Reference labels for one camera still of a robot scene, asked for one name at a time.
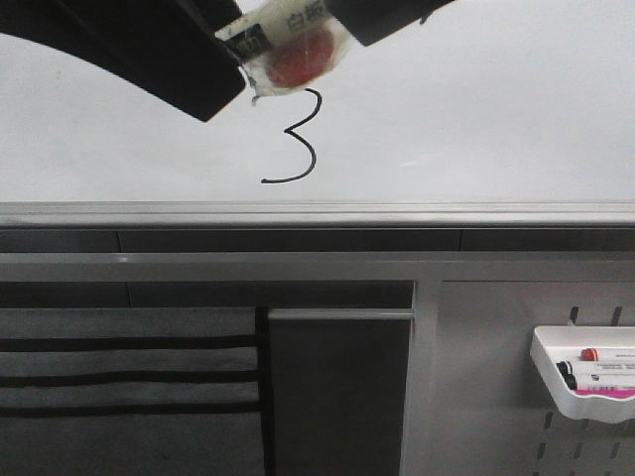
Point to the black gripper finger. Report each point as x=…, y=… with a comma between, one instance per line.
x=370, y=21
x=168, y=48

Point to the white marker with black tip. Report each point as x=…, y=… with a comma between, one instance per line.
x=285, y=46

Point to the grey fabric pocket organizer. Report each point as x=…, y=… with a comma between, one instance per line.
x=136, y=391

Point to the white plastic marker tray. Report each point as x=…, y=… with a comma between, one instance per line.
x=552, y=344

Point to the marker with red end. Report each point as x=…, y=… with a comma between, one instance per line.
x=604, y=354

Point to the white marker lower black end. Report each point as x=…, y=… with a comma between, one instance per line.
x=597, y=382

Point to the pink highlighter pen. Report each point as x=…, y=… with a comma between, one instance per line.
x=614, y=394

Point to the white whiteboard with aluminium frame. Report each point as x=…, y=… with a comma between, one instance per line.
x=513, y=113

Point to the grey whiteboard stand frame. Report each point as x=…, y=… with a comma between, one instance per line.
x=392, y=352

